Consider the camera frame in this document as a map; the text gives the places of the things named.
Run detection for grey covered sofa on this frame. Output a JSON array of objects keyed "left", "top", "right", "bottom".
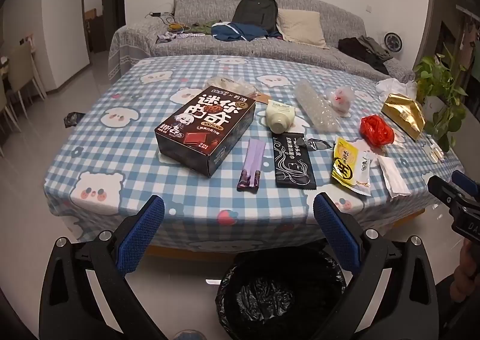
[{"left": 108, "top": 0, "right": 415, "bottom": 83}]

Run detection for crumpled dark foil wrapper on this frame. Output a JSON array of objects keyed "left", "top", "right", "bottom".
[{"left": 294, "top": 135, "right": 334, "bottom": 151}]

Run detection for red plastic bag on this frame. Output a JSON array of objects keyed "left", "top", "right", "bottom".
[{"left": 360, "top": 115, "right": 395, "bottom": 146}]

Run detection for dark grey backpack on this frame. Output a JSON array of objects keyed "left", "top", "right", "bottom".
[{"left": 232, "top": 0, "right": 279, "bottom": 33}]

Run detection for beige dining chair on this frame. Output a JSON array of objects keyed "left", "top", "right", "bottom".
[{"left": 7, "top": 41, "right": 47, "bottom": 100}]

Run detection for person's right hand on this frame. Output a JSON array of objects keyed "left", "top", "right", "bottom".
[{"left": 450, "top": 239, "right": 480, "bottom": 303}]

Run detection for green potted plant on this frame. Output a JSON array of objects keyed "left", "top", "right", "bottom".
[{"left": 412, "top": 45, "right": 469, "bottom": 153}]

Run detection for cream lotion bottle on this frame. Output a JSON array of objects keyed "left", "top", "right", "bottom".
[{"left": 265, "top": 100, "right": 297, "bottom": 134}]

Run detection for black wet wipe packet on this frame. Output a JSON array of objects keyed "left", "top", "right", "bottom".
[{"left": 271, "top": 132, "right": 317, "bottom": 190}]

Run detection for blue checked bear tablecloth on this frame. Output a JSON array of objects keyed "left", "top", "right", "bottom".
[{"left": 43, "top": 55, "right": 466, "bottom": 252}]

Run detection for blue jacket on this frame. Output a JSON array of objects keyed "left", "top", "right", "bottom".
[{"left": 211, "top": 22, "right": 282, "bottom": 42}]

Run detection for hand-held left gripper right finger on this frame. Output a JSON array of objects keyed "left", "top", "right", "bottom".
[{"left": 313, "top": 193, "right": 439, "bottom": 340}]

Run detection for small round fan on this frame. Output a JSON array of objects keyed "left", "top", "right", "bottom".
[{"left": 383, "top": 32, "right": 403, "bottom": 51}]

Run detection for white paper tissue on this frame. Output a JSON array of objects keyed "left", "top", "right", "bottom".
[{"left": 377, "top": 156, "right": 411, "bottom": 199}]

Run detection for purple snack packet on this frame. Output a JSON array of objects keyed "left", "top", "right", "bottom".
[{"left": 236, "top": 138, "right": 266, "bottom": 191}]

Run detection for black clothes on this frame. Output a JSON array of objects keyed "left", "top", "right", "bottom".
[{"left": 338, "top": 37, "right": 391, "bottom": 74}]

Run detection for small clear bottles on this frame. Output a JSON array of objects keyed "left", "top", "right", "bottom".
[{"left": 427, "top": 135, "right": 445, "bottom": 164}]

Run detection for bin with black liner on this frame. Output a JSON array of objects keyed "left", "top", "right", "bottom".
[{"left": 218, "top": 246, "right": 346, "bottom": 340}]

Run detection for grey green clothes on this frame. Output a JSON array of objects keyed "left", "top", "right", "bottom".
[{"left": 357, "top": 35, "right": 394, "bottom": 61}]

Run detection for pink white plastic bag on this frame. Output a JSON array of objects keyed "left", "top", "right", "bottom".
[{"left": 325, "top": 85, "right": 355, "bottom": 114}]

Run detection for colourful small clothes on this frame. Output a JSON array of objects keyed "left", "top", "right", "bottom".
[{"left": 157, "top": 31, "right": 205, "bottom": 44}]

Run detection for beige pillow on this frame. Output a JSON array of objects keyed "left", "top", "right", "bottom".
[{"left": 277, "top": 8, "right": 326, "bottom": 48}]

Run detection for dark brown cookie box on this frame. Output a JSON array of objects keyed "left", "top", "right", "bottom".
[{"left": 155, "top": 85, "right": 257, "bottom": 178}]

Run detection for person's dark trouser leg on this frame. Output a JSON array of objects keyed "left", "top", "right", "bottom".
[{"left": 435, "top": 272, "right": 480, "bottom": 340}]

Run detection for gold foil packet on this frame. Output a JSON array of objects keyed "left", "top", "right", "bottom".
[{"left": 381, "top": 93, "right": 426, "bottom": 141}]

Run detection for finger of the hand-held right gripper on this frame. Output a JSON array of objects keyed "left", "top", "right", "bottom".
[
  {"left": 427, "top": 174, "right": 480, "bottom": 210},
  {"left": 452, "top": 170, "right": 480, "bottom": 196}
]

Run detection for clear bubble wrap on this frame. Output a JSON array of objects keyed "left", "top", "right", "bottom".
[{"left": 294, "top": 81, "right": 340, "bottom": 133}]

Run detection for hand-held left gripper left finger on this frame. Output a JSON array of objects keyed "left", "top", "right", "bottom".
[{"left": 39, "top": 195, "right": 166, "bottom": 340}]

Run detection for white crumpled tissue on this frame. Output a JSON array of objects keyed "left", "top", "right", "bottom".
[{"left": 376, "top": 79, "right": 417, "bottom": 102}]

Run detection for yellow snack packet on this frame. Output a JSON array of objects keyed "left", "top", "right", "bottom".
[{"left": 331, "top": 137, "right": 361, "bottom": 187}]

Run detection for white snack wrapper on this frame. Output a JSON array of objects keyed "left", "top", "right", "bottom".
[{"left": 352, "top": 150, "right": 376, "bottom": 196}]

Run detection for cotton pad drawstring bag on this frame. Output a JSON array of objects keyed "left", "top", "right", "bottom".
[{"left": 206, "top": 75, "right": 259, "bottom": 98}]

